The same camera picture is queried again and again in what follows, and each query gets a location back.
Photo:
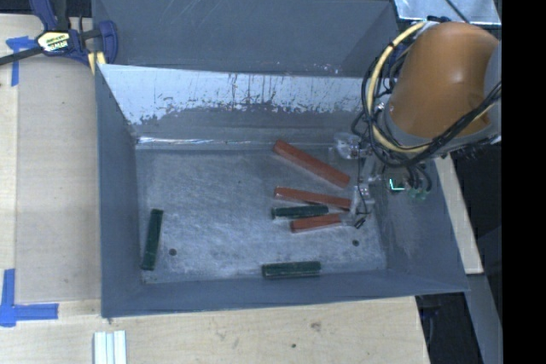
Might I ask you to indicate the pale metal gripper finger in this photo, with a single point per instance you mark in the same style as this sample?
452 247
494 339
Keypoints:
363 197
352 216

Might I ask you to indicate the red-brown flat block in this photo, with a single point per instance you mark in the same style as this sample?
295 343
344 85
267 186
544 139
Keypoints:
315 222
311 163
311 197

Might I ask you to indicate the dark green flat block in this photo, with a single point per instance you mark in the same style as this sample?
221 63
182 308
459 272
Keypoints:
291 269
152 238
298 211

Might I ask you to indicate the grey metal bin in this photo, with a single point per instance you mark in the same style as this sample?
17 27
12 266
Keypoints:
222 200

